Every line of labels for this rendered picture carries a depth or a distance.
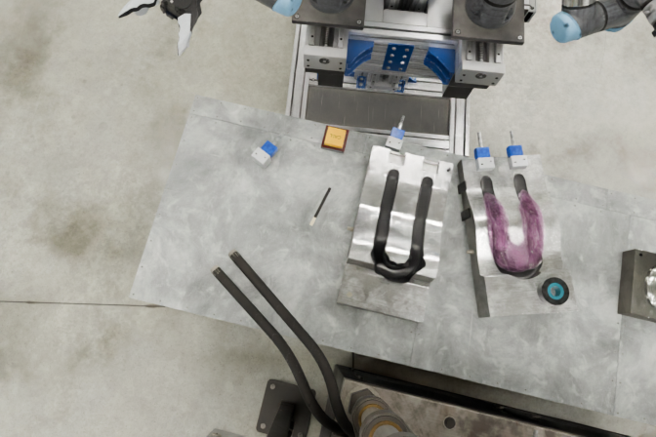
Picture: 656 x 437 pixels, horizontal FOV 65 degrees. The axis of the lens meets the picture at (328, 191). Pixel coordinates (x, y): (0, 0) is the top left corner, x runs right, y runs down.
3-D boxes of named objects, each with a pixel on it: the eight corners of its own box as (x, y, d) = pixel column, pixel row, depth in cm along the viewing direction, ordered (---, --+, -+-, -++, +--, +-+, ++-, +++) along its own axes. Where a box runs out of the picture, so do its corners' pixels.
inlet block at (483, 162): (469, 136, 173) (473, 130, 168) (483, 135, 173) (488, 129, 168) (474, 173, 170) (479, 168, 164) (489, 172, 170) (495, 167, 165)
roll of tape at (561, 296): (548, 272, 154) (553, 271, 150) (569, 292, 152) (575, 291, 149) (531, 292, 152) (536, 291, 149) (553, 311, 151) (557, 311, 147)
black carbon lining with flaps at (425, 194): (387, 169, 165) (390, 159, 156) (436, 180, 164) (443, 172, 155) (363, 276, 156) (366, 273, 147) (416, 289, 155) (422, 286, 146)
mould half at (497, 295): (457, 164, 173) (466, 153, 163) (533, 159, 174) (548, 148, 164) (478, 317, 161) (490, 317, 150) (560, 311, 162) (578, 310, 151)
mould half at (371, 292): (370, 154, 173) (374, 139, 160) (446, 172, 172) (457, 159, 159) (336, 302, 160) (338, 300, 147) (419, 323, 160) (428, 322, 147)
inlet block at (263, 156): (278, 131, 175) (276, 125, 169) (289, 139, 174) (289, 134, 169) (253, 160, 172) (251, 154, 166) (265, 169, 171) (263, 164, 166)
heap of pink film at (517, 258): (477, 192, 165) (485, 185, 157) (532, 189, 166) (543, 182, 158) (489, 274, 158) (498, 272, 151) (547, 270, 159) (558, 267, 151)
